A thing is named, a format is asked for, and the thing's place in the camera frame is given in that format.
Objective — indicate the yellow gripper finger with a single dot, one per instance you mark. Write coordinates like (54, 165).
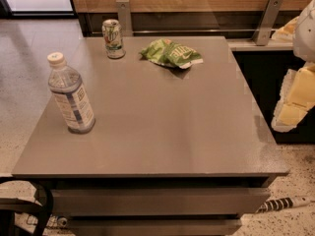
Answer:
(286, 32)
(297, 98)

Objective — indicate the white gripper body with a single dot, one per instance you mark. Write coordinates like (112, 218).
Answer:
(305, 33)

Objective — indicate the green jalapeno chip bag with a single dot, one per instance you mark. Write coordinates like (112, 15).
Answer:
(168, 53)

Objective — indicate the clear blue-label plastic bottle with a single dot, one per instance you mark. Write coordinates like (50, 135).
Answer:
(67, 86)

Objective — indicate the grey drawer cabinet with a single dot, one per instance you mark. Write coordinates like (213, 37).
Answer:
(170, 154)

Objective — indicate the green white soda can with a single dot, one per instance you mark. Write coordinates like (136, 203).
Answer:
(112, 34)

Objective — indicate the black chair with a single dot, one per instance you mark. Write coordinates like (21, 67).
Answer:
(10, 206)

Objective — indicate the right grey metal bracket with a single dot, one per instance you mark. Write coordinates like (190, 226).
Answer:
(263, 31)

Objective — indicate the grey metal bracket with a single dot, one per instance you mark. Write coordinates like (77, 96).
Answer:
(124, 16)
(263, 31)

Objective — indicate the left grey metal bracket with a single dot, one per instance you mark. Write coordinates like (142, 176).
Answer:
(124, 16)

